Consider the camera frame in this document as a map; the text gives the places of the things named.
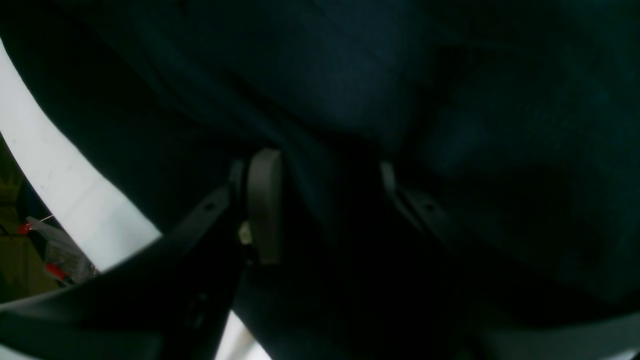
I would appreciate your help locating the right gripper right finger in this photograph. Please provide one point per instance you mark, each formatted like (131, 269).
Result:
(520, 314)

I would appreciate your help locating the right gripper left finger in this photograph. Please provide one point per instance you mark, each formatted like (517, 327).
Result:
(170, 301)

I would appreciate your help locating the black T-shirt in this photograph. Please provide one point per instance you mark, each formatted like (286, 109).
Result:
(520, 117)

